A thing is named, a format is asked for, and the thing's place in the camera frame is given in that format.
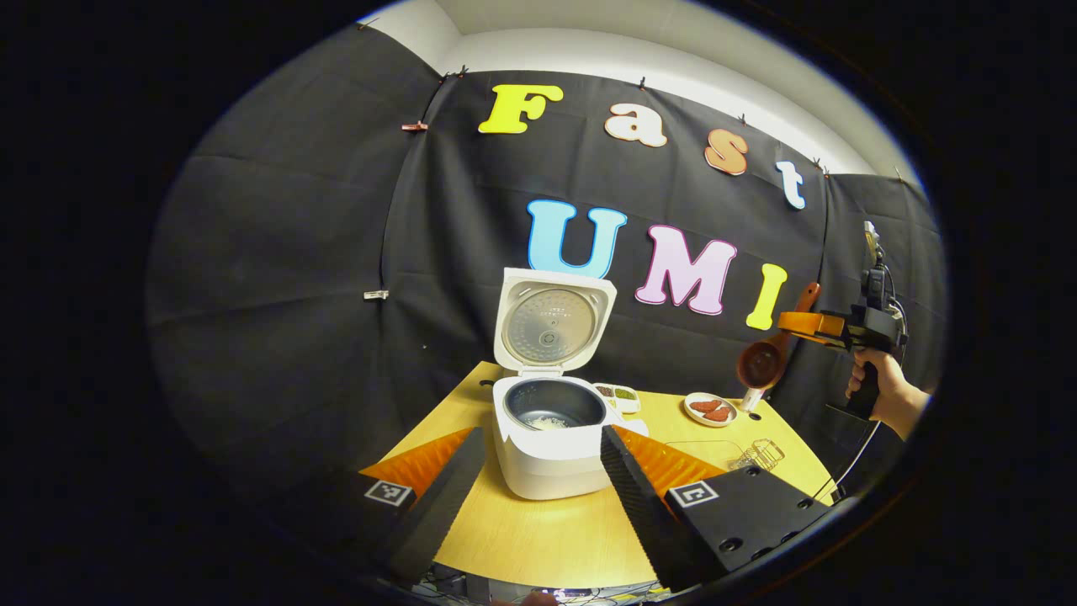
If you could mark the clear container of rice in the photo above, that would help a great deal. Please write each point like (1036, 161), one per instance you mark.
(702, 450)

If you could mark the white oval plate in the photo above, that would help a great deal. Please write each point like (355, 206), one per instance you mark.
(692, 417)

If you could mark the red meat piece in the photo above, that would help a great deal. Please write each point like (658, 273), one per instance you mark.
(718, 414)
(704, 406)

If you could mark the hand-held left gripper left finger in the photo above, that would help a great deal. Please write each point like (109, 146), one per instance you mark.
(437, 513)

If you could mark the brown wooden spoon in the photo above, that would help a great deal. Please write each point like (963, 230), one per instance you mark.
(761, 364)

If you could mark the white divided dish of beans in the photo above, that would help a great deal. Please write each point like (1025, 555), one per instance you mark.
(618, 396)

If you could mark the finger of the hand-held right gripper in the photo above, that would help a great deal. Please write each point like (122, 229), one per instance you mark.
(812, 324)

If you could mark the black backdrop cloth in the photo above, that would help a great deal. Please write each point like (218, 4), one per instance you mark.
(278, 252)

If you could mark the white rice cooker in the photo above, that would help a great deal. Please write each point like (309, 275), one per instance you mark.
(547, 463)

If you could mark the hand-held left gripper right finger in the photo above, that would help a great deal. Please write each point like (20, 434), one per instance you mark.
(648, 513)

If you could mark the small bottle with pink label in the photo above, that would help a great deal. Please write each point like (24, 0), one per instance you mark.
(751, 399)

